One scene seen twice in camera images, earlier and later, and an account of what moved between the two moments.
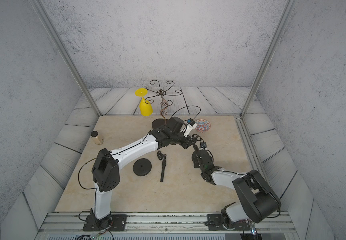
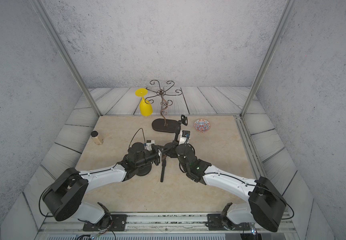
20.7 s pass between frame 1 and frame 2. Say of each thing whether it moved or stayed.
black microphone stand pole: moved
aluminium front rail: stayed
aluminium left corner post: stayed
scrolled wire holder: stayed
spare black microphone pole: stayed
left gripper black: moved
